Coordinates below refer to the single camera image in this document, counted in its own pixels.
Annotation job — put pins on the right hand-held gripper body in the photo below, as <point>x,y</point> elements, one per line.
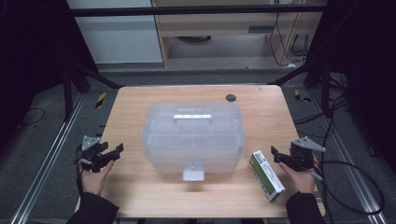
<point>303,155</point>

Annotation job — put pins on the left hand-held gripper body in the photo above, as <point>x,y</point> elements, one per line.
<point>90,152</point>

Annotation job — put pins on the green and white medicine box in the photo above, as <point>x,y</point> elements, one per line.
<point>266,175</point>

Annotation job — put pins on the clear plastic storage box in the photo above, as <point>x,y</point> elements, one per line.
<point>193,140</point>

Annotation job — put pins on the person's right hand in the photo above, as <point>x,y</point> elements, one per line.
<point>302,182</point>

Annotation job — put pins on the person's left hand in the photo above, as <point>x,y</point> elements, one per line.
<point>93,182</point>

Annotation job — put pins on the yellow and black tape strip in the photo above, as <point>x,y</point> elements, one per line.
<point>300,96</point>
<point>100,100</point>

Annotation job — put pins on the black metal stand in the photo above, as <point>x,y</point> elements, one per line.
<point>67,93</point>
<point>325,90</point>

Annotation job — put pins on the dark round table grommet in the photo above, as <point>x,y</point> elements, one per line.
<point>230,98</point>

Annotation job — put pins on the black curtain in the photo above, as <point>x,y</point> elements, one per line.
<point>31,62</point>
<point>367,77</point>

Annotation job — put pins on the white cabinet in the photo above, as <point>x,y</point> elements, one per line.
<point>118,40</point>

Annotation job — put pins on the dark curved object under desk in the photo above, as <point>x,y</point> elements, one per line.
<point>194,39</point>

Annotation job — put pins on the aluminium floor rail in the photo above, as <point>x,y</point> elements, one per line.
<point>46,161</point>
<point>351,174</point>

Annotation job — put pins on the black metal frame bar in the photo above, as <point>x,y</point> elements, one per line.
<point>186,11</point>

